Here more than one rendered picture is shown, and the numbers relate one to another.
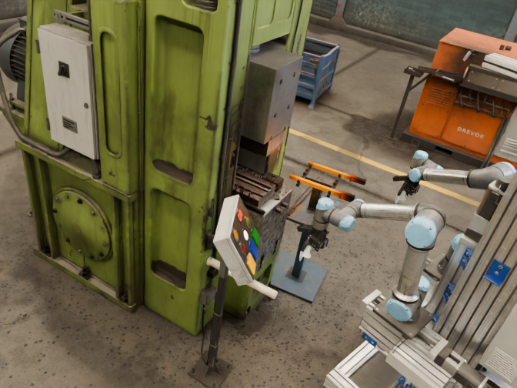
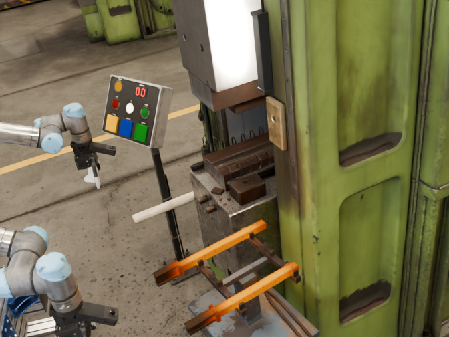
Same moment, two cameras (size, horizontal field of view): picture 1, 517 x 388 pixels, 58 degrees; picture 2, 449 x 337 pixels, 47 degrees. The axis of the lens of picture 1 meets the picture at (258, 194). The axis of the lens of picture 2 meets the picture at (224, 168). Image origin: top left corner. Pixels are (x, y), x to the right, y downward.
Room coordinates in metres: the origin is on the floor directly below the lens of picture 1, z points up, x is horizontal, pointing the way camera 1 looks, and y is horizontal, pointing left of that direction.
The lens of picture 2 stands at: (3.50, -1.33, 2.13)
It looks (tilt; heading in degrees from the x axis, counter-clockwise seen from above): 33 degrees down; 133
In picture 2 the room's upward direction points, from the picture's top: 8 degrees counter-clockwise
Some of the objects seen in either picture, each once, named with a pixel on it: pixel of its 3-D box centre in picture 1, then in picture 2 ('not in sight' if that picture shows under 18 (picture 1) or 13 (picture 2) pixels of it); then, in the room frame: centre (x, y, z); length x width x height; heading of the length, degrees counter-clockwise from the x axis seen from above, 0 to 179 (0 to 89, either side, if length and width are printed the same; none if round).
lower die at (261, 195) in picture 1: (236, 183); (258, 154); (2.35, 0.14, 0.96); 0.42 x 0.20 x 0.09; 65
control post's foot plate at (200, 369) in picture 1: (211, 366); (180, 262); (1.72, 0.11, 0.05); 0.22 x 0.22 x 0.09; 65
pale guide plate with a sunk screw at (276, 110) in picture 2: not in sight; (276, 123); (2.60, -0.06, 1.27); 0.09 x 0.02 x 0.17; 155
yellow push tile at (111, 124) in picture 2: (250, 263); (112, 124); (1.62, -0.02, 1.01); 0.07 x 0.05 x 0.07; 0
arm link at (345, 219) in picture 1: (343, 219); (50, 127); (1.78, -0.41, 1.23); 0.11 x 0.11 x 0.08; 56
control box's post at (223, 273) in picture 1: (218, 309); (164, 194); (1.72, 0.11, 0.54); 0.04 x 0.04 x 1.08; 65
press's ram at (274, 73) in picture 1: (253, 85); (248, 13); (2.39, 0.12, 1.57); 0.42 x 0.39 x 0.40; 65
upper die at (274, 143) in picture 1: (243, 129); (250, 74); (2.35, 0.14, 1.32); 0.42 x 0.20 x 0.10; 65
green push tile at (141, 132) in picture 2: (255, 236); (141, 133); (1.82, -0.02, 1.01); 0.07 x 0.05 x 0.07; 0
